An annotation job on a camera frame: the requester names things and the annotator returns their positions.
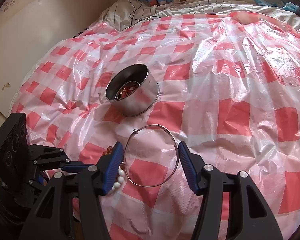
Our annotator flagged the black charger cable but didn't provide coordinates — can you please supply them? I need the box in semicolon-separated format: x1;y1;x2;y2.
115;0;163;27

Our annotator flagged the round stainless steel tin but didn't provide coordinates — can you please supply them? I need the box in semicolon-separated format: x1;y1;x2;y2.
105;63;160;117

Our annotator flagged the light blue plastic bag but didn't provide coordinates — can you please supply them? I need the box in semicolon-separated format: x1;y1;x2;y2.
254;0;300;15

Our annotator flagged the red white checkered plastic sheet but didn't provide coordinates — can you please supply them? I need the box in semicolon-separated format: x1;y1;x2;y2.
12;11;300;239

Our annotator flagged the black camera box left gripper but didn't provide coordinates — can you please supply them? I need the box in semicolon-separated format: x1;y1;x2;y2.
0;113;30;189

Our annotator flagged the silver wire bangle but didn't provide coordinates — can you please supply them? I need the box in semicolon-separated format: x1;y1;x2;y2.
121;124;180;188

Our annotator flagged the white bead bracelet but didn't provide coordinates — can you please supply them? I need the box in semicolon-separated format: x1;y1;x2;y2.
107;167;126;196

